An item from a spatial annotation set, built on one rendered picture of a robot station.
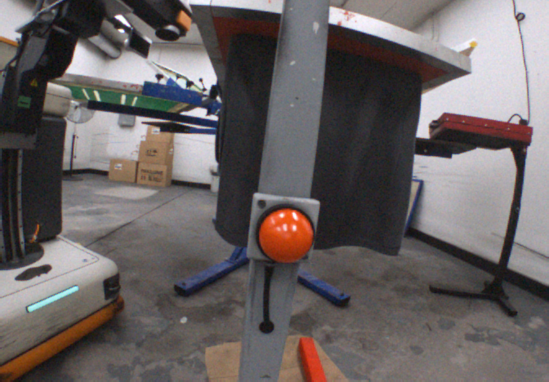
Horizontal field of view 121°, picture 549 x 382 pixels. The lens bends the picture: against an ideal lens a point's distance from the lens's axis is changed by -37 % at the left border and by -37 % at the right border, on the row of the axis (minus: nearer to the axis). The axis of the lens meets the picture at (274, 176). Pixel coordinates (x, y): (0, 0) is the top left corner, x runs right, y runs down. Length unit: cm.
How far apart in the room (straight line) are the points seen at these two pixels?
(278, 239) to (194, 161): 509
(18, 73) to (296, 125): 83
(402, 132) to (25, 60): 100
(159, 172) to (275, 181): 478
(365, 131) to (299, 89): 35
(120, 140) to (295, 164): 571
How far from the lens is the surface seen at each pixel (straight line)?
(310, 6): 23
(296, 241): 16
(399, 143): 58
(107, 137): 604
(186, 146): 528
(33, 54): 84
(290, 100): 20
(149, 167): 502
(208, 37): 58
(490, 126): 160
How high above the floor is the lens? 70
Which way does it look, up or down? 3 degrees down
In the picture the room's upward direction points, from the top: 7 degrees clockwise
